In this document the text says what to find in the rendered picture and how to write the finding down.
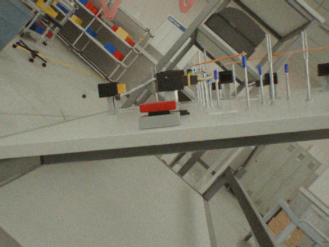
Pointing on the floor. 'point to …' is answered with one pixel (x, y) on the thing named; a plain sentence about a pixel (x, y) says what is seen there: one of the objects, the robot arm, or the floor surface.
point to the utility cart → (292, 226)
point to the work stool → (41, 38)
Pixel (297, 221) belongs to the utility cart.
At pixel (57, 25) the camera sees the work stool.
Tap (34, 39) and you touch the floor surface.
